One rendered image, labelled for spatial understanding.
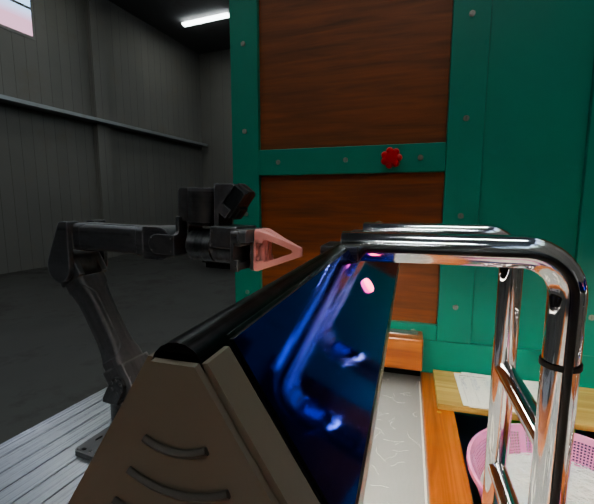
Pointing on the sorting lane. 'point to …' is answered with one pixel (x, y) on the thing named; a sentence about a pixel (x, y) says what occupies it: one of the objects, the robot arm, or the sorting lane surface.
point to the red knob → (391, 157)
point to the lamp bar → (258, 398)
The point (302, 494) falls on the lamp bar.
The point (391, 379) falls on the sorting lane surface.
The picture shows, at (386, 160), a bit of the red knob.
